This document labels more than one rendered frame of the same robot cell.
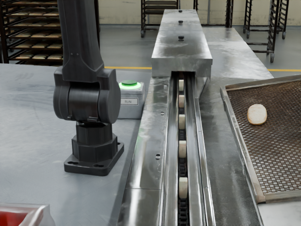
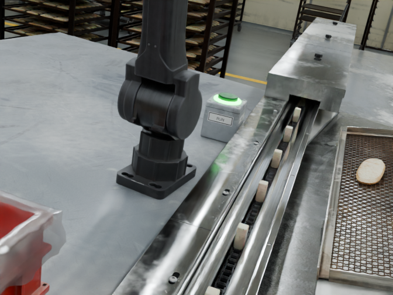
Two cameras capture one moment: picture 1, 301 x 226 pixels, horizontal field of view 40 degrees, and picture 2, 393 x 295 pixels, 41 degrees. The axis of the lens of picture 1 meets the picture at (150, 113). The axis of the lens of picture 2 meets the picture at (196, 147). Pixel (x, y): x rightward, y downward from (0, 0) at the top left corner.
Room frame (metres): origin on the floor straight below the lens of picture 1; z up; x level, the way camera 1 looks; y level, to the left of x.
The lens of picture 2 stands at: (0.00, -0.08, 1.20)
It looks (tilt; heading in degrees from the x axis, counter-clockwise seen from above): 22 degrees down; 10
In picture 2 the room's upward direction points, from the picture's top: 10 degrees clockwise
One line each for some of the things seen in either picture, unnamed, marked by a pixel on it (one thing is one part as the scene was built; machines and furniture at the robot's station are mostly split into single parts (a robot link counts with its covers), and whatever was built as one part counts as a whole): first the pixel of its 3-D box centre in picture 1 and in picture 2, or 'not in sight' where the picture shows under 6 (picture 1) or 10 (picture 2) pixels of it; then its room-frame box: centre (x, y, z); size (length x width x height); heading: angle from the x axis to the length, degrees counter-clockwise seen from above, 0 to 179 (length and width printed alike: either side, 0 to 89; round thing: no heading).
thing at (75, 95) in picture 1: (91, 107); (162, 113); (0.71, 0.11, 0.94); 0.09 x 0.05 x 0.10; 166
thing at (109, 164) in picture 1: (94, 141); (160, 155); (0.73, 0.11, 0.86); 0.12 x 0.09 x 0.08; 167
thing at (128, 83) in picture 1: (129, 84); (227, 99); (0.98, 0.05, 0.90); 0.04 x 0.04 x 0.02
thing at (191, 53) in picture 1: (180, 32); (324, 50); (1.81, -0.13, 0.89); 1.25 x 0.18 x 0.09; 176
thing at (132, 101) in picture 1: (131, 106); (223, 126); (0.98, 0.05, 0.84); 0.08 x 0.08 x 0.11; 86
